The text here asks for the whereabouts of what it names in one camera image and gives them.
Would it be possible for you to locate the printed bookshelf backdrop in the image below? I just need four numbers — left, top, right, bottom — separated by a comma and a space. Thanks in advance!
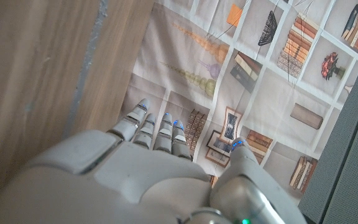
118, 0, 358, 207

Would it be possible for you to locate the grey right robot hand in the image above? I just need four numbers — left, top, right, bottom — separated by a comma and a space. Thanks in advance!
0, 98, 307, 224

